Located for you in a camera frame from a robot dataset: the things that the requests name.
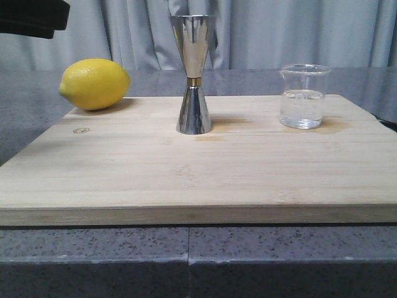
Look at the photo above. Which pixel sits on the clear glass beaker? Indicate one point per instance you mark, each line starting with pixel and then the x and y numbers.
pixel 304 90

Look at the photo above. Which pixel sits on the bamboo cutting board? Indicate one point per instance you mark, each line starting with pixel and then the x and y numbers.
pixel 129 165

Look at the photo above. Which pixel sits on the steel double jigger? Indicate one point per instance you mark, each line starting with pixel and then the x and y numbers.
pixel 193 35

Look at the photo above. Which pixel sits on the yellow lemon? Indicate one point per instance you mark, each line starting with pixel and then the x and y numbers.
pixel 94 83

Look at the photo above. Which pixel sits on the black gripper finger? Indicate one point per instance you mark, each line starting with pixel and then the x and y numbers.
pixel 34 18

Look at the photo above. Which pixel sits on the grey curtain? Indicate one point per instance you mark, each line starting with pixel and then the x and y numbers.
pixel 248 35

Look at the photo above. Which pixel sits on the black cutting board handle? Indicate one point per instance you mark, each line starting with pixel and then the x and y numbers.
pixel 386 123

